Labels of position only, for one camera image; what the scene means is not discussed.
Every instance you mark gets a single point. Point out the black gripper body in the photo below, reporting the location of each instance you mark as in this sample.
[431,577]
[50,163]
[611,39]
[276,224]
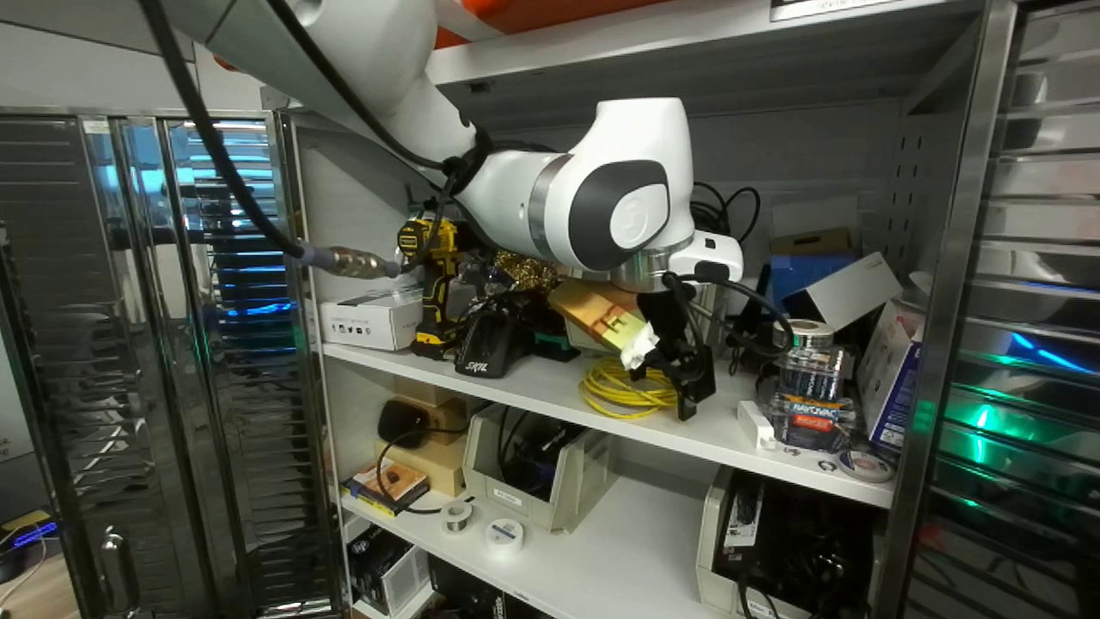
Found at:
[672,314]

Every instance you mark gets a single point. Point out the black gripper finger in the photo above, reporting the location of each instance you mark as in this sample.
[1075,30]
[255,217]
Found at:
[672,364]
[697,384]

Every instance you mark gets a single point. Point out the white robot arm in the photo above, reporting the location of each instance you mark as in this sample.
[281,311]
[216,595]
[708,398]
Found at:
[621,193]

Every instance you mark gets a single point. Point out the yellow cardboard box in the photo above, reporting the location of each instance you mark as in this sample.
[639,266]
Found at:
[587,314]

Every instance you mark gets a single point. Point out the white box blue print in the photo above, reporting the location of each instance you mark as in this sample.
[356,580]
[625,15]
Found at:
[886,380]

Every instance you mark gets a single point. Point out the plain cardboard box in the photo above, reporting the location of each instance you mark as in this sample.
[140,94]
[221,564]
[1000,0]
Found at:
[448,466]

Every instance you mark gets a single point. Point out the white box green label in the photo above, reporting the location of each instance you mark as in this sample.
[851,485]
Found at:
[364,329]

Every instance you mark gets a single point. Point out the white plastic box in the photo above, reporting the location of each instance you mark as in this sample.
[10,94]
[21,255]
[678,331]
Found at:
[405,580]

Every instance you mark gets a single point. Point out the metal shelf cabinet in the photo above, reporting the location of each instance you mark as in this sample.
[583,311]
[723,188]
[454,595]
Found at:
[639,551]

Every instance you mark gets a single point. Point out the black battery charger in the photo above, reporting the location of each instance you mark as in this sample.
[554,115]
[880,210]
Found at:
[493,344]

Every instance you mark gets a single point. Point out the white card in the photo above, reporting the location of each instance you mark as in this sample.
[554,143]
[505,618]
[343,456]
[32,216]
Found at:
[852,295]

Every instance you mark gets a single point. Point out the grey open storage bin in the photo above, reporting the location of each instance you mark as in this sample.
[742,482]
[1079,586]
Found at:
[515,503]

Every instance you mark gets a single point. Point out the white tape roll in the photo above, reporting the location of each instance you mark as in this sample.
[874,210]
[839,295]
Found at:
[458,514]
[503,532]

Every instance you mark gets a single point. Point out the black round device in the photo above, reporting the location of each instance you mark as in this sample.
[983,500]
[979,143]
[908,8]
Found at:
[403,421]

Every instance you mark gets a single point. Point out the orange flat pad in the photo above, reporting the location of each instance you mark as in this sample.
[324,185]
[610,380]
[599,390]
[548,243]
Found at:
[388,485]

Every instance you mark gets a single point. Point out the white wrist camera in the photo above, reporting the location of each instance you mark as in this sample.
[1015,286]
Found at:
[717,250]

